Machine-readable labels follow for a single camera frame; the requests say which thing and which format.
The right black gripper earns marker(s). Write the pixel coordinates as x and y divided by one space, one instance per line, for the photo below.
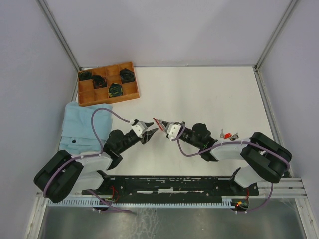
181 124

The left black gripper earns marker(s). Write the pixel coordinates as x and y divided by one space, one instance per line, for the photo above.
148 135

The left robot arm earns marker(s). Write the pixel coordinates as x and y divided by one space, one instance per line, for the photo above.
64 173

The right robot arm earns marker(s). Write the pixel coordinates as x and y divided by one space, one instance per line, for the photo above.
266 160

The black coil with green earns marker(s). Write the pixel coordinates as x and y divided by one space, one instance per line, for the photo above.
115 90

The black coil top right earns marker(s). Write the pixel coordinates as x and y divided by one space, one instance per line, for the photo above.
127 76

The wooden compartment tray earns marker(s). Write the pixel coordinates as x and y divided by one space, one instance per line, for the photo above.
87 95

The light blue cloth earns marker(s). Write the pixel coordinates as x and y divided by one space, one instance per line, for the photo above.
77 133

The black coil top left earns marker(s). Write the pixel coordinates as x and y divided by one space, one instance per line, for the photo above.
84 75

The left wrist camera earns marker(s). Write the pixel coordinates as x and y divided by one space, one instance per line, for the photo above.
138 127

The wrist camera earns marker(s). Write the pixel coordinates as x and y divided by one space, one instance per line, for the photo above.
138 127
172 131

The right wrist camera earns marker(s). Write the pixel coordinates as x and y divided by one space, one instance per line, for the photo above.
172 131

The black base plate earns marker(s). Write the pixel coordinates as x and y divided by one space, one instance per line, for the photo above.
172 189

